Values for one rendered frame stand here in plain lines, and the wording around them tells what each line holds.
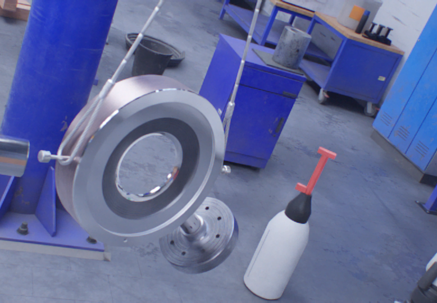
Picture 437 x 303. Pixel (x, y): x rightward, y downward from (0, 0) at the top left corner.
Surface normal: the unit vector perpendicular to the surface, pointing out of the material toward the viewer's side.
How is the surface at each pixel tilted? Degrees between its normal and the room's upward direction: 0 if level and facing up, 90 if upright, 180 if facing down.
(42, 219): 90
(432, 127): 90
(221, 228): 50
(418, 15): 90
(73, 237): 0
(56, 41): 90
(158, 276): 0
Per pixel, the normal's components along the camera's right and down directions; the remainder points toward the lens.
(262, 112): 0.28, 0.48
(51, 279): 0.35, -0.86
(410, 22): -0.90, -0.19
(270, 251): -0.54, 0.14
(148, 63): -0.13, 0.46
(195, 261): -0.36, -0.59
